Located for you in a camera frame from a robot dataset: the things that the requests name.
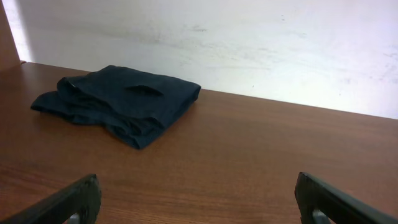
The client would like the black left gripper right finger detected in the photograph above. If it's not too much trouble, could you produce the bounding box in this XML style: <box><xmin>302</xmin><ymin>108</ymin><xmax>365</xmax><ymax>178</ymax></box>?
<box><xmin>294</xmin><ymin>172</ymin><xmax>397</xmax><ymax>224</ymax></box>

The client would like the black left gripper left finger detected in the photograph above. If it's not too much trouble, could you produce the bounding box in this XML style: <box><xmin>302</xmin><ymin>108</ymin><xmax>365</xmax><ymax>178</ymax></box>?
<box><xmin>1</xmin><ymin>174</ymin><xmax>101</xmax><ymax>223</ymax></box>

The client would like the folded navy blue garment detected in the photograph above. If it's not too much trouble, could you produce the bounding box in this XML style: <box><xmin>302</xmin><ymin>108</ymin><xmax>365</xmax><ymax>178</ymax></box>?
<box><xmin>31</xmin><ymin>65</ymin><xmax>201</xmax><ymax>149</ymax></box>

